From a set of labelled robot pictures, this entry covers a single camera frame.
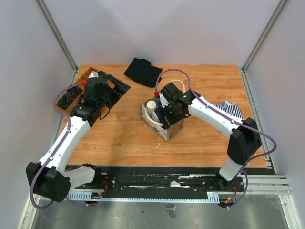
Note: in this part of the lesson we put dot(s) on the printed canvas tote bag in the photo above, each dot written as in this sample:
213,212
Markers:
164,133

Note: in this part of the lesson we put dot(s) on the white bottle grey cap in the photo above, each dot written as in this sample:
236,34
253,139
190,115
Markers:
155,117

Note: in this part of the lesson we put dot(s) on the black folded cloth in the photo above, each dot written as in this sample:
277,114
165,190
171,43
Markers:
143,72

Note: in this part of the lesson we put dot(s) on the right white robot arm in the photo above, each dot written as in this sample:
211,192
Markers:
244,140

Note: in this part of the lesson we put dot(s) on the wooden compartment tray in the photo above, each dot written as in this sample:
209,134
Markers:
117,86

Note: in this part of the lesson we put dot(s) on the blue striped folded cloth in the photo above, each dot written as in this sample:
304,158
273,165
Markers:
230,108

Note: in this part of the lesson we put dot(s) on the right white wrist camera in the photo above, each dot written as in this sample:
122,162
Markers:
161,97

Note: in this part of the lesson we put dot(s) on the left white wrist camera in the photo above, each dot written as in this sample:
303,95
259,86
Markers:
93,74

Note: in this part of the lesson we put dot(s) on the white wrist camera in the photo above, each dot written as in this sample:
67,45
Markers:
161,97
93,74

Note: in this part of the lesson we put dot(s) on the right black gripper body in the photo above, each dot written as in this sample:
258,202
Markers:
171,113

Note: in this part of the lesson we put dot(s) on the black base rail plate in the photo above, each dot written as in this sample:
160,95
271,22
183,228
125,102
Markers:
202,178

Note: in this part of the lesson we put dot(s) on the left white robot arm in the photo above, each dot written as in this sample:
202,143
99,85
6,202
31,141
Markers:
48,178

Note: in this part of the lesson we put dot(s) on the cream bottle white cap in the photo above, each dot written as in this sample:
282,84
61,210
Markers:
150,107

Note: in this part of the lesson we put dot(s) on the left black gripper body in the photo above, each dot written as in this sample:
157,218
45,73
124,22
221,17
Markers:
106,99

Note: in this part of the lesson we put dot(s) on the grey slotted cable duct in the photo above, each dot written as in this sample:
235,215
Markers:
149,194

